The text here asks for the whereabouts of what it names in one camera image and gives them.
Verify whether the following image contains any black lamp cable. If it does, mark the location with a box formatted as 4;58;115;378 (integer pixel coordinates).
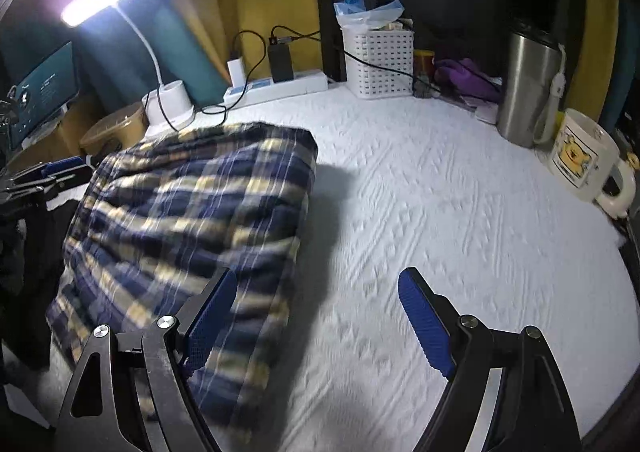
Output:
156;82;228;133

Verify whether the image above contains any cardboard box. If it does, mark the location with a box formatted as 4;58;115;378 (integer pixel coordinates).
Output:
10;97;108;173

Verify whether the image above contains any clear blue plastic bag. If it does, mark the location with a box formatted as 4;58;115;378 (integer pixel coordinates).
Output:
334;0;404;30

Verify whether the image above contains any blue plaid shirt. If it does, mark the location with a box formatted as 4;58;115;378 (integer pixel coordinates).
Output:
46;121;319;443

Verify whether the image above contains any white charger plug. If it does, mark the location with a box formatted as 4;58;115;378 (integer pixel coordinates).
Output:
227;58;247;87

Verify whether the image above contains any white desk lamp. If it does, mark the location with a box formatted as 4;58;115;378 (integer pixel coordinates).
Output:
61;0;196;130

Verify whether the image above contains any black charger block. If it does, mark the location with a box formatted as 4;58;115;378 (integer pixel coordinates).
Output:
267;43;295;82

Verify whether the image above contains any black cloth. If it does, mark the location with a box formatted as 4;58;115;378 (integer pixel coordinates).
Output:
0;202;76;373

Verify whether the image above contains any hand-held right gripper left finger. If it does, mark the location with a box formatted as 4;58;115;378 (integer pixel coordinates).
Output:
54;268;239;452

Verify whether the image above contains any black charging cable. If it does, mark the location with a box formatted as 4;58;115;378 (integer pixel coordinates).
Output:
232;25;323;83

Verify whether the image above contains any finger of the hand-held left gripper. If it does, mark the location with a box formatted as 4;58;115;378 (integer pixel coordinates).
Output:
12;156;96;183
0;173;77;205

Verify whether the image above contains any white cartoon mug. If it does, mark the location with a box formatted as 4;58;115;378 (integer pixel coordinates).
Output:
546;108;640;219

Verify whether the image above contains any stainless steel tumbler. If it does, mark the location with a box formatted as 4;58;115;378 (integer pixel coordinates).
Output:
496;17;566;149

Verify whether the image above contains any small teal screen monitor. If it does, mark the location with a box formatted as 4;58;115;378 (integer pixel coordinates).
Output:
0;41;81;149

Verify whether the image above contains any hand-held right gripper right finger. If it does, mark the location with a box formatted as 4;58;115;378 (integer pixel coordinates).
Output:
397;266;585;452

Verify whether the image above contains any white quilted table cover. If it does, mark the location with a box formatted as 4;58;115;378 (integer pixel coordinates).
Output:
0;80;632;452

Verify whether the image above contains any white plastic basket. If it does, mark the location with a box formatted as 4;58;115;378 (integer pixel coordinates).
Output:
341;25;416;100

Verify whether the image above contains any teal curtain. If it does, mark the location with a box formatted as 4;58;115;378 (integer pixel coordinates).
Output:
75;0;228;100
600;0;640;133

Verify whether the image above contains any round beige container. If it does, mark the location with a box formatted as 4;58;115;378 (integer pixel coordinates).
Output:
79;102;148;155

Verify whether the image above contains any white power strip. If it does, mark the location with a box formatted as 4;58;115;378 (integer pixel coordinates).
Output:
222;70;328;108

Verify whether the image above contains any yellow jar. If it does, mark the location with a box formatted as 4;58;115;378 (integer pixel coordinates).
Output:
413;50;436;80

